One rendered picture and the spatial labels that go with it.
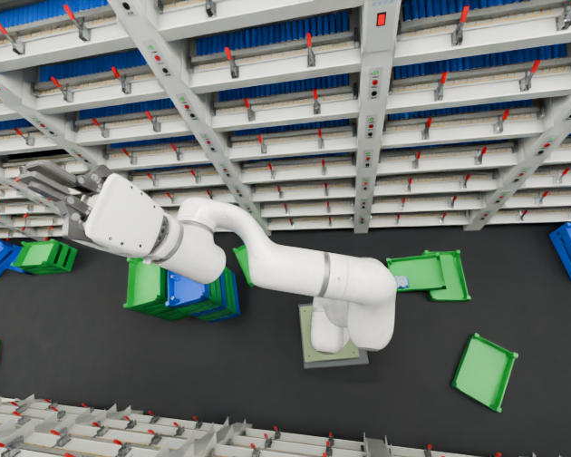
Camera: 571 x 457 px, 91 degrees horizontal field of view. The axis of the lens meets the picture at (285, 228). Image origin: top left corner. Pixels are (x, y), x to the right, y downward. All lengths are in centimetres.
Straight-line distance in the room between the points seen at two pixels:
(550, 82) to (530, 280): 118
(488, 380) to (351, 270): 150
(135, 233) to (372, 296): 42
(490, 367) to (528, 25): 153
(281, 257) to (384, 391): 142
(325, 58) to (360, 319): 81
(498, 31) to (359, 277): 87
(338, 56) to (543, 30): 57
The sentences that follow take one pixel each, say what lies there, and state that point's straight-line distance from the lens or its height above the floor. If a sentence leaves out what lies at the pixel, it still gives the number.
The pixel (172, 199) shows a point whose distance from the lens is 192.
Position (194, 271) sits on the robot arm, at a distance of 54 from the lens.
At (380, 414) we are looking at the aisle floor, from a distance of 185.
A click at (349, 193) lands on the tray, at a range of 162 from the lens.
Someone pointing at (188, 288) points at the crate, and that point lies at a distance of 162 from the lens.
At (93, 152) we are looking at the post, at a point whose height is 96.
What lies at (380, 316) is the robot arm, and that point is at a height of 119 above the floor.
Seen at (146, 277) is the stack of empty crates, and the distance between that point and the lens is 189.
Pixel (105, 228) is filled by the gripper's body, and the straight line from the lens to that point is 44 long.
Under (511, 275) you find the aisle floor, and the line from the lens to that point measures 215.
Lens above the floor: 183
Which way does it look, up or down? 61 degrees down
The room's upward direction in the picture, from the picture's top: 23 degrees counter-clockwise
